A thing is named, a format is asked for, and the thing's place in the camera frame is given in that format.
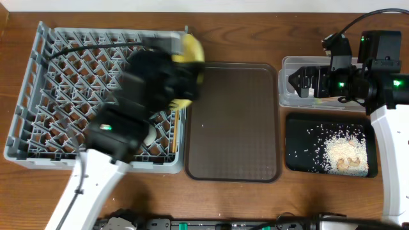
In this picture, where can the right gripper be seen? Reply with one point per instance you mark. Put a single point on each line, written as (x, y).
(321, 75)

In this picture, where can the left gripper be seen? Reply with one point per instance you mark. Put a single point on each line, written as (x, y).
(186, 82)

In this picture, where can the wooden chopstick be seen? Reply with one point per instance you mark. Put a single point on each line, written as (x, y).
(176, 121)

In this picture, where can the yellow plate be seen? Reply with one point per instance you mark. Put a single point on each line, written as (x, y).
(187, 74)

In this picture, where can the white plastic cup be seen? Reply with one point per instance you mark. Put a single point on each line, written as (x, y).
(151, 137)

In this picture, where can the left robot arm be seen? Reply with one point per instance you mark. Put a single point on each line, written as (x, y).
(113, 136)

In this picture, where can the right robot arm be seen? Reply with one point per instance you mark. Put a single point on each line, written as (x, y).
(384, 91)

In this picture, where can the clear plastic bin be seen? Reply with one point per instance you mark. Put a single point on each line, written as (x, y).
(288, 97)

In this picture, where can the black tray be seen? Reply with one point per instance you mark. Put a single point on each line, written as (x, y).
(296, 123)

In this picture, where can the grey plastic dish rack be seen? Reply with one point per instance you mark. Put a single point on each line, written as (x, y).
(71, 72)

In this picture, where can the spilled rice pile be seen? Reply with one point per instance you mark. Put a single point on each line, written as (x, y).
(330, 148)

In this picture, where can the brown serving tray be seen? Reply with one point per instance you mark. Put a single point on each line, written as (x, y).
(234, 131)

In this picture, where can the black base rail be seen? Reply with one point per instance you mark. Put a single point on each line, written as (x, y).
(127, 219)

